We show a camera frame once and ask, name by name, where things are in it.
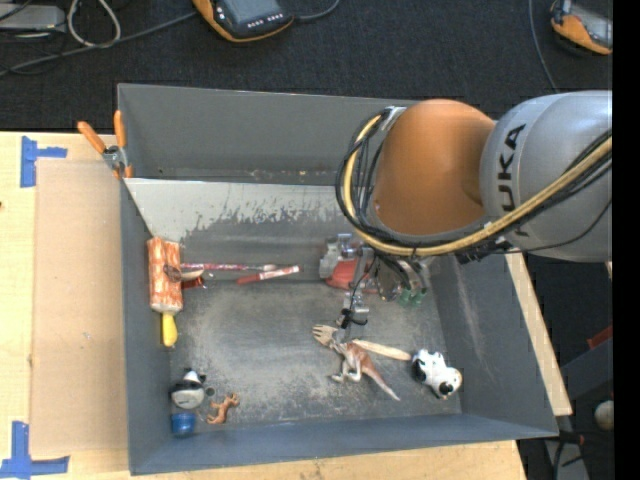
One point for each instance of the red and grey tool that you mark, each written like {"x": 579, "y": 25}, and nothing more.
{"x": 336, "y": 263}

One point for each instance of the grey metal bin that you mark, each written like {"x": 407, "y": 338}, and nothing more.
{"x": 260, "y": 348}

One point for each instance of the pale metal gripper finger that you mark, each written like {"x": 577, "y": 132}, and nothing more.
{"x": 345, "y": 324}
{"x": 360, "y": 315}

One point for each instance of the blue cup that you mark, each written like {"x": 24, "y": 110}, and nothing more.
{"x": 183, "y": 423}

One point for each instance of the small wooden spoon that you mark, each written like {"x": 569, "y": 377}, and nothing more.
{"x": 192, "y": 274}

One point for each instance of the brown toy dinosaur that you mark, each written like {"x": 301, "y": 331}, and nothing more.
{"x": 357, "y": 363}

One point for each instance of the brown cardboard board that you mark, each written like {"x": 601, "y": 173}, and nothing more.
{"x": 75, "y": 308}

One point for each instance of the black and white toy cow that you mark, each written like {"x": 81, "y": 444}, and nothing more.
{"x": 435, "y": 373}

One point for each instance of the red and white stick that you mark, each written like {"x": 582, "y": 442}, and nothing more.
{"x": 270, "y": 274}

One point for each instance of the small orange toy animal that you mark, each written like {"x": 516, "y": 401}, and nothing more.
{"x": 222, "y": 409}

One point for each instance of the pink patterned stick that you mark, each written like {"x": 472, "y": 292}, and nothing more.
{"x": 225, "y": 267}

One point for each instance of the pale wooden fork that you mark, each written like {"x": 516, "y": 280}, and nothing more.
{"x": 385, "y": 350}

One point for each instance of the black and white toy panda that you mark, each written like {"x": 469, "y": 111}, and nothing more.
{"x": 187, "y": 390}

